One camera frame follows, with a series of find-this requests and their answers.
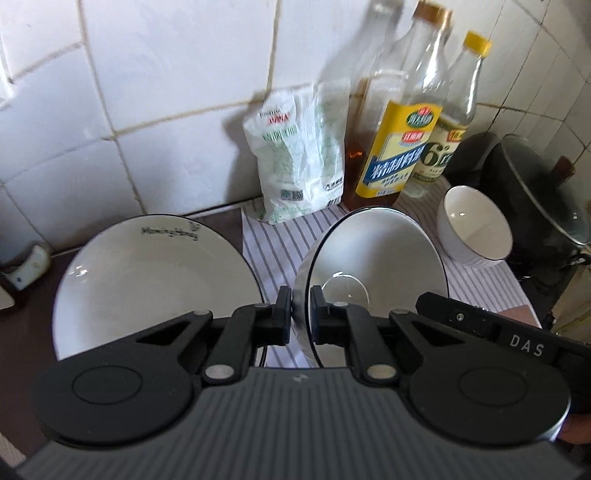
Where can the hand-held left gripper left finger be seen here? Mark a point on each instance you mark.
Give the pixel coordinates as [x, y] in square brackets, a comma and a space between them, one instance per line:
[284, 314]

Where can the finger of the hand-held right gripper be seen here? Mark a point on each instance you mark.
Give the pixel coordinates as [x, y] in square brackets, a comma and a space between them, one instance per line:
[459, 318]

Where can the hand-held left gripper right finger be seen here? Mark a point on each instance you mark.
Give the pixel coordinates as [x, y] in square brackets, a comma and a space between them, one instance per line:
[316, 314]

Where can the small white ribbed bowl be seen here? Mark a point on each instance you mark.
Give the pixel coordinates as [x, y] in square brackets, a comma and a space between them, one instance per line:
[471, 221]
[383, 258]

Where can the striped cloth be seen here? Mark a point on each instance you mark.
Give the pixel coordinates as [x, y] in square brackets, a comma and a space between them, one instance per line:
[277, 258]

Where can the black wok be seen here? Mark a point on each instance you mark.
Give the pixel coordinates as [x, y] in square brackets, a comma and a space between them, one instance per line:
[512, 198]

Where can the white plate black rim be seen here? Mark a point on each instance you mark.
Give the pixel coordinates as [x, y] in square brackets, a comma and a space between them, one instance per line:
[152, 286]

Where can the glass wok lid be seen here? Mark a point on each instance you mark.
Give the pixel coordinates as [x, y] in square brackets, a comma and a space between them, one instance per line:
[554, 203]

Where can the white plastic salt bag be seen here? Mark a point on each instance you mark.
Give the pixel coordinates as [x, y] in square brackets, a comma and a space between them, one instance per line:
[295, 157]

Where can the clear vinegar bottle yellow cap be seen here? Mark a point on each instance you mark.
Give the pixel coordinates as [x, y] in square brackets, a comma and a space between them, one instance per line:
[438, 157]

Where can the yellow label cooking wine bottle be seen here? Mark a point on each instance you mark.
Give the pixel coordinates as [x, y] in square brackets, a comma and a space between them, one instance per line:
[392, 157]

